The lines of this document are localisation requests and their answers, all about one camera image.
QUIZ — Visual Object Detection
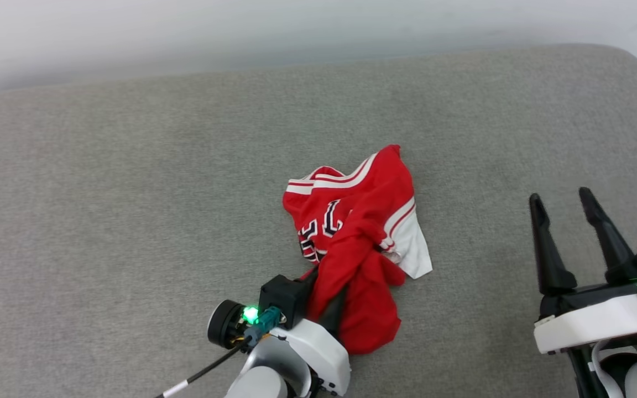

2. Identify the thin black cable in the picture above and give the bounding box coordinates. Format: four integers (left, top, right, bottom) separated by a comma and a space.
155, 329, 255, 398

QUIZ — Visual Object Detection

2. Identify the red jersey with white trim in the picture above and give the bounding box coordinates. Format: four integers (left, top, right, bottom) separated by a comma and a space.
283, 144, 433, 355

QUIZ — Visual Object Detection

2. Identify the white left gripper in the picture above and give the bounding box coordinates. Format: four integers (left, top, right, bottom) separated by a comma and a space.
271, 267, 351, 396

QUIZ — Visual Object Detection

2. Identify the grey fabric sofa cushion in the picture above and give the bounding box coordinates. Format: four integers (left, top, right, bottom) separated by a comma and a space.
0, 43, 637, 398

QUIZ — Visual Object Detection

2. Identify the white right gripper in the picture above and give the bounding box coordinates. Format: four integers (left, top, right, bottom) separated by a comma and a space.
529, 187, 637, 355

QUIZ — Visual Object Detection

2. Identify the teal cable connector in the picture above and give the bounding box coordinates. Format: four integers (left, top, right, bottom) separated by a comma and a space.
243, 306, 282, 346

